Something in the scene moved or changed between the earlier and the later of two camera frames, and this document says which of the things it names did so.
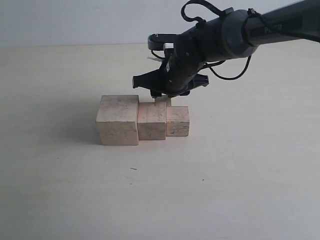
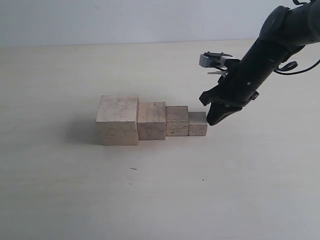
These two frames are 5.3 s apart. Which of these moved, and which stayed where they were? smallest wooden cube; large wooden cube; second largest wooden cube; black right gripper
Moved: black right gripper; smallest wooden cube
Stayed: large wooden cube; second largest wooden cube
